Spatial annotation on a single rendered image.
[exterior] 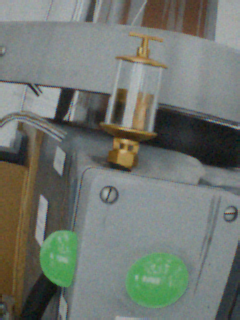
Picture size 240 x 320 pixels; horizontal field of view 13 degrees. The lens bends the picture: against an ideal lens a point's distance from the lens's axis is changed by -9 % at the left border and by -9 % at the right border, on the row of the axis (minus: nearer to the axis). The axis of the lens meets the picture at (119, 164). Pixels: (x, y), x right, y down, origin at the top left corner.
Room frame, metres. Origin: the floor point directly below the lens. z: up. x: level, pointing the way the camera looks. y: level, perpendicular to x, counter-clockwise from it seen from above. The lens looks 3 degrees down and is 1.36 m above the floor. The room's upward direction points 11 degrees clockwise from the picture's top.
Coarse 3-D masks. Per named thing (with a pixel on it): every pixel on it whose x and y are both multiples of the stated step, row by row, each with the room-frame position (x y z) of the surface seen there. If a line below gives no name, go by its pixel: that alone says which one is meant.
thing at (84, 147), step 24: (48, 144) 0.70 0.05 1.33; (72, 144) 0.57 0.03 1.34; (96, 144) 0.57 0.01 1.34; (120, 144) 0.59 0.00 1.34; (144, 144) 0.64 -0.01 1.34; (48, 168) 0.67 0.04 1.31; (72, 168) 0.55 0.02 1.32; (144, 168) 0.56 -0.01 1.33; (168, 168) 0.57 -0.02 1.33; (192, 168) 0.57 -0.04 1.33; (216, 168) 0.63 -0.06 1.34; (48, 192) 0.64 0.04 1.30; (72, 192) 0.54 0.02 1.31; (48, 216) 0.62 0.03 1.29; (72, 216) 0.53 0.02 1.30; (24, 288) 0.74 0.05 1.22; (48, 312) 0.56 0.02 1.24
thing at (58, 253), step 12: (48, 240) 0.49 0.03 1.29; (60, 240) 0.48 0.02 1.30; (72, 240) 0.48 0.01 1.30; (48, 252) 0.48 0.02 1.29; (60, 252) 0.48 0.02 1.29; (72, 252) 0.48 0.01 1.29; (48, 264) 0.48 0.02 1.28; (60, 264) 0.48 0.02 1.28; (72, 264) 0.48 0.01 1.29; (48, 276) 0.49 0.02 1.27; (60, 276) 0.48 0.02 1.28
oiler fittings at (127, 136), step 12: (144, 36) 0.56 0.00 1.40; (144, 48) 0.55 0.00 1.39; (132, 60) 0.54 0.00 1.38; (144, 60) 0.54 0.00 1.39; (120, 132) 0.55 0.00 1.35; (132, 132) 0.54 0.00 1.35; (144, 132) 0.55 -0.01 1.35; (132, 144) 0.55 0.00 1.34; (108, 156) 0.56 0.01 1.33; (120, 156) 0.55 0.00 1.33; (132, 156) 0.55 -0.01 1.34
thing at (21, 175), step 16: (0, 176) 0.89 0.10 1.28; (16, 176) 0.89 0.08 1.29; (0, 192) 0.89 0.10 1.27; (16, 192) 0.89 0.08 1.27; (0, 208) 0.89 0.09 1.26; (16, 208) 0.89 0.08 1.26; (0, 224) 0.89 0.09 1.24; (16, 224) 0.89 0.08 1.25; (0, 240) 0.89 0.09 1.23; (16, 240) 0.89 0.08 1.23; (0, 256) 0.89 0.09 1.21; (16, 256) 0.89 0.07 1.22; (0, 272) 0.89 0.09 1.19; (16, 272) 0.89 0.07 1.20; (0, 288) 0.89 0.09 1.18
